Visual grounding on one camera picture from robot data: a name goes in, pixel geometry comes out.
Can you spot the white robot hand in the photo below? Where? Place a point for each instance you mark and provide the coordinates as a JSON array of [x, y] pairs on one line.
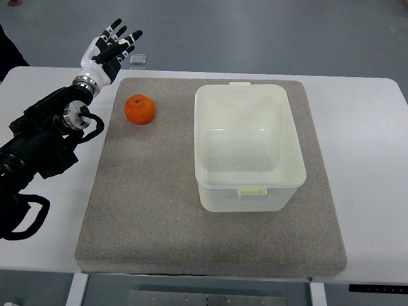
[[105, 74]]

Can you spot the orange fruit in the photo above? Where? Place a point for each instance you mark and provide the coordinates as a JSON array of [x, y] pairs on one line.
[[139, 109]]

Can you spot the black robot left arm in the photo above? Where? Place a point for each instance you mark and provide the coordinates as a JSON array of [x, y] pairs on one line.
[[47, 134]]

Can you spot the white plastic box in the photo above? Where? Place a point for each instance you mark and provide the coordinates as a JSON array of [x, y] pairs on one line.
[[247, 153]]

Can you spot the small metal floor plate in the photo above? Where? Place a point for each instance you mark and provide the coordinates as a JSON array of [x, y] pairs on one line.
[[138, 59]]

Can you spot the dark object at left edge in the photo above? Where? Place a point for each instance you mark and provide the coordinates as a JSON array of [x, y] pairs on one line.
[[10, 56]]

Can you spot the grey foam mat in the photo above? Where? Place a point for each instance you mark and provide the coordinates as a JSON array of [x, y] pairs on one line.
[[145, 215]]

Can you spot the white table left leg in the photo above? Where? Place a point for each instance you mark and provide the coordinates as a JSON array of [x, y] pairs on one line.
[[77, 289]]

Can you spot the white table leg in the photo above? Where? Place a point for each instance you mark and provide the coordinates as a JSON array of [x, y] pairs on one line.
[[317, 294], [77, 289]]

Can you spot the white table right leg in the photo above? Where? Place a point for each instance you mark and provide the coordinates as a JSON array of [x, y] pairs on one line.
[[317, 294]]

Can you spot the black table control panel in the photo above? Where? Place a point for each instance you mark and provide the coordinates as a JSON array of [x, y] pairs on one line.
[[375, 288]]

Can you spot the grey metal base plate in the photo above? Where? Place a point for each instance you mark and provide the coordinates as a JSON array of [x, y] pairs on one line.
[[175, 298]]

